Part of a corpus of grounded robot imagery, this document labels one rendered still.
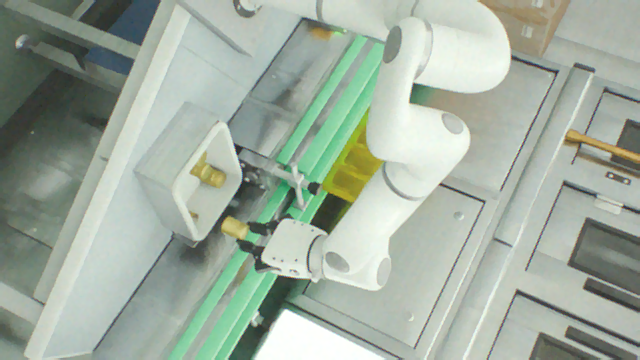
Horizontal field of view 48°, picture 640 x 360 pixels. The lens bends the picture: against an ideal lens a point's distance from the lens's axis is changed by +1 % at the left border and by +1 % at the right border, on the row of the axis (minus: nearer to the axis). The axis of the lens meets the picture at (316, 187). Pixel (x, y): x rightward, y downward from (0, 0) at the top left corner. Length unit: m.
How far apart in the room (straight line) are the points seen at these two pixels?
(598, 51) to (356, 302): 4.80
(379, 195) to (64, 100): 1.24
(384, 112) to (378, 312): 0.74
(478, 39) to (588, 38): 5.27
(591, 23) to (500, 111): 4.47
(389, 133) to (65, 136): 1.25
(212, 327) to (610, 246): 0.94
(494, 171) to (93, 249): 1.00
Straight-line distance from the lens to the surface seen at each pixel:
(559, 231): 1.81
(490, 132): 1.92
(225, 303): 1.49
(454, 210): 1.75
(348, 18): 1.29
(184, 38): 1.32
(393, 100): 0.97
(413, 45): 0.97
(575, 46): 6.21
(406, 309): 1.64
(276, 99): 1.59
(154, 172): 1.31
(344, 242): 1.13
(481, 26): 1.06
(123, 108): 1.38
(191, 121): 1.36
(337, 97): 1.60
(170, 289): 1.51
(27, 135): 2.11
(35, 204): 1.98
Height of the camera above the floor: 1.43
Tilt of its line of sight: 17 degrees down
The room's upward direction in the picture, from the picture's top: 113 degrees clockwise
